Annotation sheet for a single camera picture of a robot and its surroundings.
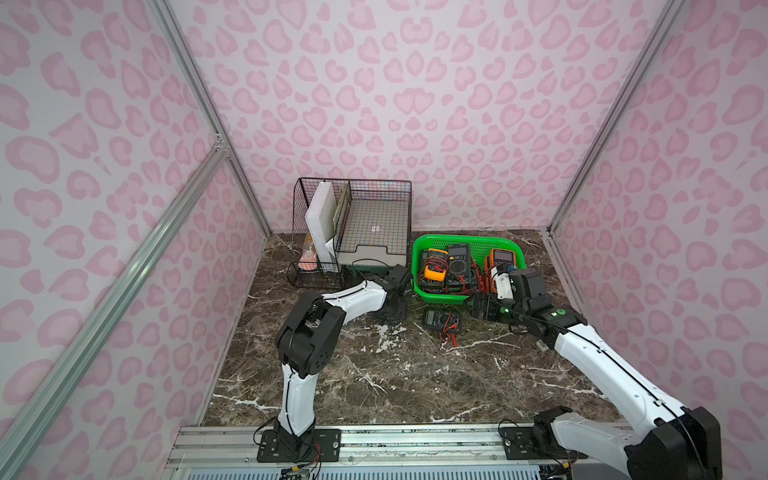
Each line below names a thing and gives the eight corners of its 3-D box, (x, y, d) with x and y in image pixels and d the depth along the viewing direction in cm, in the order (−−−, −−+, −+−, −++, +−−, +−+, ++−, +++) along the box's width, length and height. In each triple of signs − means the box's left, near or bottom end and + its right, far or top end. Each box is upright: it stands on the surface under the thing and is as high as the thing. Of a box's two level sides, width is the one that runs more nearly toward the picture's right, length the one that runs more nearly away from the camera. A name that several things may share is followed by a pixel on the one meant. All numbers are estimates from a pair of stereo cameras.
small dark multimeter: (423, 335, 93) (424, 328, 90) (421, 313, 98) (422, 306, 95) (460, 335, 93) (462, 328, 90) (457, 313, 98) (459, 306, 95)
